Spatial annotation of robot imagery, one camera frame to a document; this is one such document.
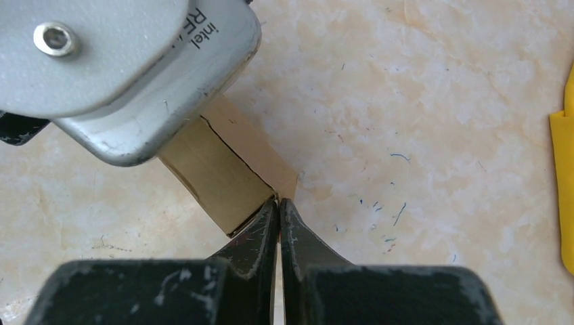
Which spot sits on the yellow cloth garment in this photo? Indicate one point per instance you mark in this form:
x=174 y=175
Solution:
x=561 y=127

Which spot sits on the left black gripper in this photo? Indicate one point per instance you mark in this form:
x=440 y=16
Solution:
x=17 y=130

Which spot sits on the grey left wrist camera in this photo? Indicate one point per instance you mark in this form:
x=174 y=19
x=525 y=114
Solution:
x=121 y=78

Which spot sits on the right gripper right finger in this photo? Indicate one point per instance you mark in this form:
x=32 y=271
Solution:
x=322 y=287

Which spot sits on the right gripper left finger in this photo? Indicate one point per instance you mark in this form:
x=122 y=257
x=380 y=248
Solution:
x=233 y=286

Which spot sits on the brown cardboard box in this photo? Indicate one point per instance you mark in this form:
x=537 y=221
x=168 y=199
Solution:
x=228 y=166

